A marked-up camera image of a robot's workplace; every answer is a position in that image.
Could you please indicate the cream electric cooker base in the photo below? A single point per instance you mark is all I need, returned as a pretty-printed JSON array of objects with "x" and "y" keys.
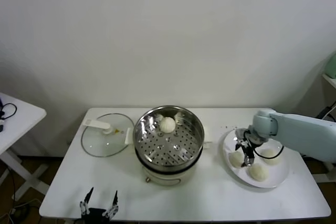
[{"x": 189, "y": 174}]

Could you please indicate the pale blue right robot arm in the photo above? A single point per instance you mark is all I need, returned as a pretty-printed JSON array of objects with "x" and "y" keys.
[{"x": 302, "y": 132}]

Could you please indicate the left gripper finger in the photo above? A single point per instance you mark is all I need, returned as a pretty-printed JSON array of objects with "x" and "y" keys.
[
  {"x": 114, "y": 205},
  {"x": 86, "y": 203}
]

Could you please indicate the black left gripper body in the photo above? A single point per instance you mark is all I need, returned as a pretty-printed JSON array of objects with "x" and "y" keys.
[{"x": 95, "y": 214}]

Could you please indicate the white steamed baozi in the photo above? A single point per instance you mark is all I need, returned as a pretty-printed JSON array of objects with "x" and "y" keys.
[
  {"x": 270, "y": 156},
  {"x": 259, "y": 172},
  {"x": 235, "y": 160},
  {"x": 167, "y": 125}
]

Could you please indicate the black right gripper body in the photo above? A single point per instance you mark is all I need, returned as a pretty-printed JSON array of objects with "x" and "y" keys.
[{"x": 248, "y": 142}]

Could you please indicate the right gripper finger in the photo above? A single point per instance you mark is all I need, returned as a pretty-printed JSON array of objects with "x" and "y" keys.
[
  {"x": 249, "y": 159},
  {"x": 238, "y": 147}
]

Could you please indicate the white round plate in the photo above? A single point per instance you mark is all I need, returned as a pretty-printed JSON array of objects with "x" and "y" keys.
[{"x": 275, "y": 175}]

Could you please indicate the pale green appliance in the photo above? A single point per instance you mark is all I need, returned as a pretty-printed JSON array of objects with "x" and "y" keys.
[{"x": 332, "y": 66}]

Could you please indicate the white folding side table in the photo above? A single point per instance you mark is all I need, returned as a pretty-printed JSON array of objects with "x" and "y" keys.
[{"x": 23, "y": 119}]

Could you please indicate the white shelf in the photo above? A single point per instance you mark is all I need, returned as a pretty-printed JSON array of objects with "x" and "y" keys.
[{"x": 329, "y": 79}]

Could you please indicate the stainless steel steamer basket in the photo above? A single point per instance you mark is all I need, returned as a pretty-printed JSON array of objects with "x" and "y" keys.
[{"x": 168, "y": 145}]

